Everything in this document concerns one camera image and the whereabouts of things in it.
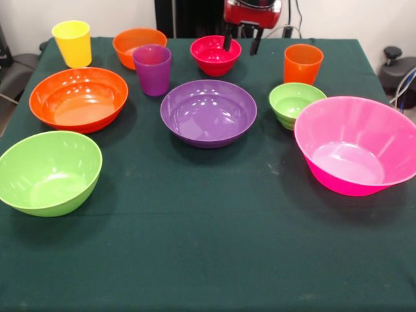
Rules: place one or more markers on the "large orange plastic bowl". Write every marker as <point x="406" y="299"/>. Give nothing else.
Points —
<point x="78" y="100"/>

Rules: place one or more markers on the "orange plastic cup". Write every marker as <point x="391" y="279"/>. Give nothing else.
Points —
<point x="302" y="68"/>

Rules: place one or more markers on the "purple plastic bowl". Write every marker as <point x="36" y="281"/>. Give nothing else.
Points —
<point x="208" y="113"/>

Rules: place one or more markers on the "large green plastic bowl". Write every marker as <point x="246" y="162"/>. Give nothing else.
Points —
<point x="48" y="172"/>

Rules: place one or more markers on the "small orange plastic bowl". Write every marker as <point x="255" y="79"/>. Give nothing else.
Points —
<point x="130" y="42"/>

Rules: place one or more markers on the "black power adapter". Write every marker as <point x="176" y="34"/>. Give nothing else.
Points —
<point x="287" y="31"/>

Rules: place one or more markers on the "large pink plastic bowl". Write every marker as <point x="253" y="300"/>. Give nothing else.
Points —
<point x="351" y="146"/>

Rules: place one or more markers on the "small green plastic bowl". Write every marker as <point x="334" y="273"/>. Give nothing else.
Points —
<point x="286" y="104"/>

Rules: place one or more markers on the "dark green tablecloth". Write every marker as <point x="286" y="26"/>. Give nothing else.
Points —
<point x="208" y="243"/>

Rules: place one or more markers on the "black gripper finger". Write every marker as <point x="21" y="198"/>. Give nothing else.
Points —
<point x="256" y="42"/>
<point x="228" y="40"/>

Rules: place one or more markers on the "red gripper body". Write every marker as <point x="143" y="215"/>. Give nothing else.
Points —
<point x="252" y="18"/>

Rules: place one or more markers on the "small red plastic bowl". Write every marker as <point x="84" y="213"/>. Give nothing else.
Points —
<point x="211" y="58"/>

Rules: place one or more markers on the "purple plastic cup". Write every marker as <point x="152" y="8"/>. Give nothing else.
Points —
<point x="152" y="74"/>

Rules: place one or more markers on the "yellow plastic cup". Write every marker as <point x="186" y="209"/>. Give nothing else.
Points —
<point x="73" y="45"/>

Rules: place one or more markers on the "grey office chair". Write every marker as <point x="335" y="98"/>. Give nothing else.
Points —
<point x="19" y="70"/>

